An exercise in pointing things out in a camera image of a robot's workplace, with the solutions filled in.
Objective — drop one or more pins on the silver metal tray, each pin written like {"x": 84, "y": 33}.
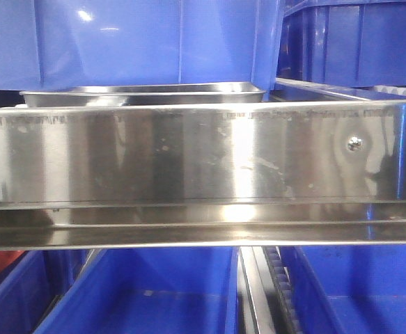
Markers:
{"x": 189, "y": 93}

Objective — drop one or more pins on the lower blue bin centre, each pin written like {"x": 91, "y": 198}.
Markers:
{"x": 151, "y": 290}

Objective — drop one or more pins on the blue bin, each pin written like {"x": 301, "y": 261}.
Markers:
{"x": 151, "y": 290}
{"x": 30, "y": 287}
{"x": 348, "y": 289}

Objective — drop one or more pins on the roller track strip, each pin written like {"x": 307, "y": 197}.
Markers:
{"x": 283, "y": 310}

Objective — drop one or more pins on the blue plastic crate right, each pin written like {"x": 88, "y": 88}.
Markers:
{"x": 344, "y": 43}

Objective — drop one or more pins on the lower blue bin right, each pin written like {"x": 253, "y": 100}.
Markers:
{"x": 348, "y": 289}

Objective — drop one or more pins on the large blue plastic crate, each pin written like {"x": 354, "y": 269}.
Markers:
{"x": 47, "y": 45}

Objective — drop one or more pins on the lower blue bin left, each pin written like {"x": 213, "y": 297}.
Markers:
{"x": 30, "y": 287}

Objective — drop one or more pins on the stainless steel shelf front rail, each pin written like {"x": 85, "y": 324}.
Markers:
{"x": 203, "y": 175}

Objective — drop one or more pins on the silver screw in rail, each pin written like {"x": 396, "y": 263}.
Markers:
{"x": 354, "y": 144}

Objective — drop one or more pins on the steel side guide rail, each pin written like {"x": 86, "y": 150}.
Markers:
{"x": 290, "y": 90}

